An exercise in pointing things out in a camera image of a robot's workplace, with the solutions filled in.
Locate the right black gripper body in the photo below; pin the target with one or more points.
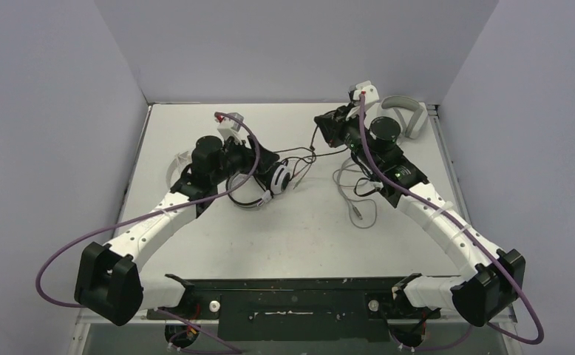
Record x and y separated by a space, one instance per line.
327 129

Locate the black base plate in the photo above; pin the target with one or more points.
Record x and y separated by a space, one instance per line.
303 309

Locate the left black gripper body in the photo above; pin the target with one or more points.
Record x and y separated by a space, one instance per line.
236 158

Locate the white wired headphones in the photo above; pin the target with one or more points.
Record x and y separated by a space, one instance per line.
175 169

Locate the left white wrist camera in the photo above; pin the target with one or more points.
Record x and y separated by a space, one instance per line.
229 128

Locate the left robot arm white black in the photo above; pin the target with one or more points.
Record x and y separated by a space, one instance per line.
109 280

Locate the grey white over-ear headphones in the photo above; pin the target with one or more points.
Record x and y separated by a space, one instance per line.
411 116

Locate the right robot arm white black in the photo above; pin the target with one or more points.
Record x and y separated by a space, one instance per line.
481 289

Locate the black and white headphones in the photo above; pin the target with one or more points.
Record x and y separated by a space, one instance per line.
279 176

